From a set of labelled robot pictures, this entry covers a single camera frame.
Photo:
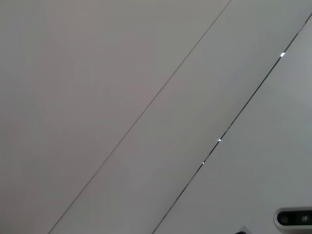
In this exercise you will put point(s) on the silver depth camera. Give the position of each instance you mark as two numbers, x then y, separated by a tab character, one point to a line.
292	219

